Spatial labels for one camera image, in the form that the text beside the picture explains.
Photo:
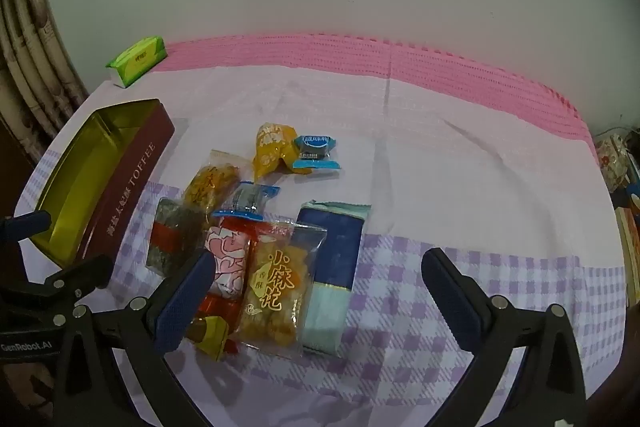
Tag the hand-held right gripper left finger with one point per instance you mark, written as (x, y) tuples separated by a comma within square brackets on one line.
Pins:
[(182, 307)]

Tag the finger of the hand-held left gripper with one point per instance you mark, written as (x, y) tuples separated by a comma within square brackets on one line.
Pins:
[(80, 277), (25, 227)]

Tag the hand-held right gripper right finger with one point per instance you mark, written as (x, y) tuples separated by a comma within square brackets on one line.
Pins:
[(450, 297)]

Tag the small bright yellow packet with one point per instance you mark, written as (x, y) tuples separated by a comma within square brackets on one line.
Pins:
[(212, 338)]

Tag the pink white patterned packet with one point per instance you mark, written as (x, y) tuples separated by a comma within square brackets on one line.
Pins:
[(230, 262)]

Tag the grey red snack packet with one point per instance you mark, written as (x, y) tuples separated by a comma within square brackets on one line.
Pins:
[(170, 237)]

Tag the clear yellow fried snack packet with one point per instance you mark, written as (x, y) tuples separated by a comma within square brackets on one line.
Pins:
[(272, 297)]

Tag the dark red gold tin box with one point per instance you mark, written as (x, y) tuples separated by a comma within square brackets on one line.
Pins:
[(130, 187)]

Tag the navy light blue packet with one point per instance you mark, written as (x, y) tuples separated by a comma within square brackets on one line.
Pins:
[(332, 257)]

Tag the blue grey candy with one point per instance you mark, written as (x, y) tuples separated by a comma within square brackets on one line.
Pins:
[(247, 199)]

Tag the clear twisted dough packet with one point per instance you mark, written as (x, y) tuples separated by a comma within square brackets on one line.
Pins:
[(210, 182)]

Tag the blue dark candy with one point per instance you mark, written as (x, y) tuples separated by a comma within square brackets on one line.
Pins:
[(315, 149)]

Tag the pink purple checked cloth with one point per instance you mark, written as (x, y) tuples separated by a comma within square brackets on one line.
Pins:
[(450, 132)]

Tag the stack of books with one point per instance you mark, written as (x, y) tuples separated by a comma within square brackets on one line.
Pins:
[(631, 247)]

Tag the beige striped curtain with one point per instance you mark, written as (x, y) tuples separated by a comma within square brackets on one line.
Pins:
[(30, 32)]

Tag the green tissue pack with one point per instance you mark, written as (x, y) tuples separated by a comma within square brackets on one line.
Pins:
[(137, 57)]

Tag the floral printed box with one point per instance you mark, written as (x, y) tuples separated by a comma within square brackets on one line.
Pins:
[(612, 162)]

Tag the blue printed box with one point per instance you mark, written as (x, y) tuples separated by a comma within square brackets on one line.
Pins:
[(634, 187)]

